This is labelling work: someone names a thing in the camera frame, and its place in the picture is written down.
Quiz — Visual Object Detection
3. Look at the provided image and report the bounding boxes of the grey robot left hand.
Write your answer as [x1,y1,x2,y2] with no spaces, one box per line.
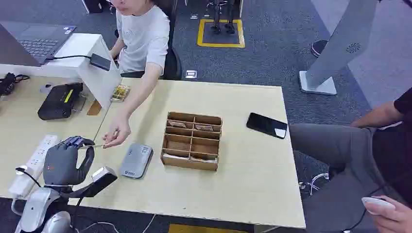
[42,136,96,187]

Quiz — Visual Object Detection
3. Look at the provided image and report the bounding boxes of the white power strip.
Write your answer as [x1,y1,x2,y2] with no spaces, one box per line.
[8,134,61,199]

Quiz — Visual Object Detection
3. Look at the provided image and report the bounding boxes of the black box device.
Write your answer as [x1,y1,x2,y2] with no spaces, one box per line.
[37,82,85,121]

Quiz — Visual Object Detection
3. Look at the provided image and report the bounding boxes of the person's hand holding card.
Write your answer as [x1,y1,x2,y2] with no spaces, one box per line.
[102,116,132,149]

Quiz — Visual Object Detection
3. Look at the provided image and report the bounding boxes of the grey card reader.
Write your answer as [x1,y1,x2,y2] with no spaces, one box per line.
[119,143,154,180]

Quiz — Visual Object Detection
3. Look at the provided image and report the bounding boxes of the white desk riser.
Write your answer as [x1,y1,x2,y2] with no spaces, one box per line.
[0,33,122,110]

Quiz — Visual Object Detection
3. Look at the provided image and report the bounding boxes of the black power adapter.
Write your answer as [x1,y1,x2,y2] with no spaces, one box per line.
[89,53,112,72]

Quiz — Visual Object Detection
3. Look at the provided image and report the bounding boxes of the grey laptop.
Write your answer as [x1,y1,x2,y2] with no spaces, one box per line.
[0,21,77,67]

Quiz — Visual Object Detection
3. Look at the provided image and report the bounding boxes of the wooden card box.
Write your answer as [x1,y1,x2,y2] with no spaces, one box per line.
[160,111,223,172]

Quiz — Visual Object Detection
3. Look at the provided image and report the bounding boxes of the black office chair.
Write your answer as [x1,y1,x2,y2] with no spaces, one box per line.
[114,0,183,81]

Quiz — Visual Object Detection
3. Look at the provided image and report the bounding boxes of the person in white shirt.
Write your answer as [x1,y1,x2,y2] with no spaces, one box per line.
[102,0,171,149]

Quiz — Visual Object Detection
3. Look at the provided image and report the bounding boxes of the black smartphone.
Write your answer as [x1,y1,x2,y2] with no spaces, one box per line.
[246,112,289,140]

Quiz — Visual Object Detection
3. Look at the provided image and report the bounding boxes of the black robot legs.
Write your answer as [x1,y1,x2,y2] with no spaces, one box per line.
[206,0,240,35]

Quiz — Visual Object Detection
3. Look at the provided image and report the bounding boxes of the chrome chair base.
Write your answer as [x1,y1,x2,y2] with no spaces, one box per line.
[298,172,331,197]

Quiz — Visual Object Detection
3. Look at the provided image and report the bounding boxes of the black round base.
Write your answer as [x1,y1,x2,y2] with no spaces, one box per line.
[310,39,329,58]

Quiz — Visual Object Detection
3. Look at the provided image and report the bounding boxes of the person in dark shirt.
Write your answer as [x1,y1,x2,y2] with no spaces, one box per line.
[287,87,412,233]

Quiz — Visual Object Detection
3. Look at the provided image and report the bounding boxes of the white kiosk stand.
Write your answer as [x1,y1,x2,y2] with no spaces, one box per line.
[298,0,380,96]

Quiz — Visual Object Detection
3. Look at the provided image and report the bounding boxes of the white computer mouse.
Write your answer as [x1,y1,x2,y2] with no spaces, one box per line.
[360,197,396,216]

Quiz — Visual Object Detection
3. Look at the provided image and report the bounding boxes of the person's hand on mouse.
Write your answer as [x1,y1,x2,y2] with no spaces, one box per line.
[365,195,412,233]

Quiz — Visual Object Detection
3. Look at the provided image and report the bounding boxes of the black plug with cable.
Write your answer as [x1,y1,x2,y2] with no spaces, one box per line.
[15,166,42,188]

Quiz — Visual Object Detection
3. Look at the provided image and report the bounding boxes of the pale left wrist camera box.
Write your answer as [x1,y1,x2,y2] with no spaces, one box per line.
[84,166,119,198]

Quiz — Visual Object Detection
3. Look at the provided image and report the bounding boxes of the white cable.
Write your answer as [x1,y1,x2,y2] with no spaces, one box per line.
[80,213,157,233]

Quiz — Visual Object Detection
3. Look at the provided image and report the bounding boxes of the black cable bundle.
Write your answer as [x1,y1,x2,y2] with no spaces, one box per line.
[0,72,31,97]

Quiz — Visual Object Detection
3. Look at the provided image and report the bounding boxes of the black adapter cable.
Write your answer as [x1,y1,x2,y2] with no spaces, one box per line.
[45,54,92,61]

